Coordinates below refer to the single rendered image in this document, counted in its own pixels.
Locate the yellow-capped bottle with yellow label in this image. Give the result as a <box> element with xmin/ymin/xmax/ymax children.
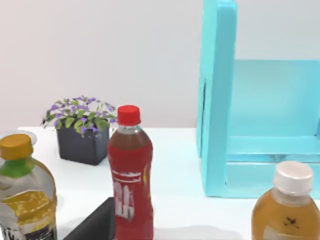
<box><xmin>0</xmin><ymin>133</ymin><xmax>59</xmax><ymax>240</ymax></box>

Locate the purple flower plant dark pot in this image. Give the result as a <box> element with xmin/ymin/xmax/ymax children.
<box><xmin>39</xmin><ymin>94</ymin><xmax>119</xmax><ymax>166</ymax></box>

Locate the red bottle with red cap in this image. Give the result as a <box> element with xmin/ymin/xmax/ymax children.
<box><xmin>107</xmin><ymin>104</ymin><xmax>154</xmax><ymax>240</ymax></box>

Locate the light blue rack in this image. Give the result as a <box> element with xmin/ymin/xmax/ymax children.
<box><xmin>197</xmin><ymin>0</ymin><xmax>320</xmax><ymax>200</ymax></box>

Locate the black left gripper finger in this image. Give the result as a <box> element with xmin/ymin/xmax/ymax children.
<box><xmin>62</xmin><ymin>196</ymin><xmax>116</xmax><ymax>240</ymax></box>

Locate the amber bottle with white cap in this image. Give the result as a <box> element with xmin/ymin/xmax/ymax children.
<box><xmin>250</xmin><ymin>160</ymin><xmax>320</xmax><ymax>240</ymax></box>

